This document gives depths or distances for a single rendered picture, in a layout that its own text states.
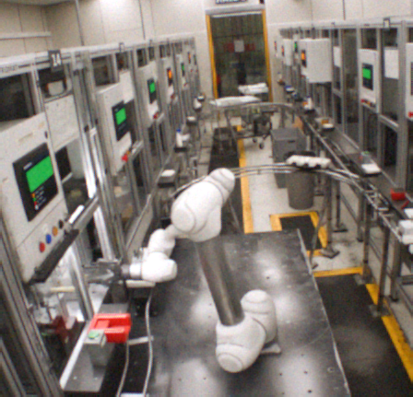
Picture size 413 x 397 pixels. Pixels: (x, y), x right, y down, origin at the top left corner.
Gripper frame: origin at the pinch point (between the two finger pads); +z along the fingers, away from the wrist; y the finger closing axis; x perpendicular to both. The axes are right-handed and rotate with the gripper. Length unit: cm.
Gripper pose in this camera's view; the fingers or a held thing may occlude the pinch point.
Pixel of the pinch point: (91, 274)
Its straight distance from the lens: 207.7
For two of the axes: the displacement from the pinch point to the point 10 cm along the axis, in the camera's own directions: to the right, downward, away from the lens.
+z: -9.9, 0.8, 0.9
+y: -1.1, -9.3, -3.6
